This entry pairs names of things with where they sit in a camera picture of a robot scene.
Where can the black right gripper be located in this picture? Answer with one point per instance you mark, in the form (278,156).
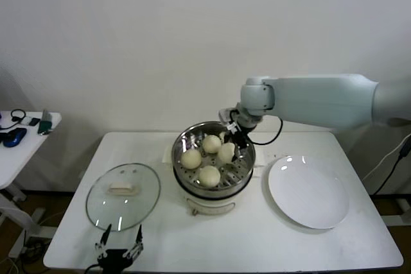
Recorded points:
(241,136)

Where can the green and grey tool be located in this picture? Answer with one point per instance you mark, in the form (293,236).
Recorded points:
(44,126)

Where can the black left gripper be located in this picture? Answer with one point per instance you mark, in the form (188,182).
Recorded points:
(115,261)

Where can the steel steamer basket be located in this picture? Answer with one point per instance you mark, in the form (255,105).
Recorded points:
(184,140)

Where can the blue computer mouse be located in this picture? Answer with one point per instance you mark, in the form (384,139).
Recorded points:
(14,137)

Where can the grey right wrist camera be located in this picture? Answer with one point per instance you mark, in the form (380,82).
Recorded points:
(227,115)

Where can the round glass lid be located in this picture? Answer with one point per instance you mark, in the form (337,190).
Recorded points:
(141,190)

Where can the white round plate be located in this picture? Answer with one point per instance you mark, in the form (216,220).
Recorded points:
(305,190)

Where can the white rounded side table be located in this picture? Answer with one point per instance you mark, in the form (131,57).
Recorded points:
(19,158)

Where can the white steamed baozi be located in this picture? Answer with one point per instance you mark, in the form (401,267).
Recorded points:
(212,144)
(191,159)
(209,176)
(225,153)

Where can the small white black device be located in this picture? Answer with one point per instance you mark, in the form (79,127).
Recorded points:
(30,122)

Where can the black headset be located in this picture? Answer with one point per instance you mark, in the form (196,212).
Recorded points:
(17,114)

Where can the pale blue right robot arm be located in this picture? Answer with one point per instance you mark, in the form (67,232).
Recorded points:
(321,100)

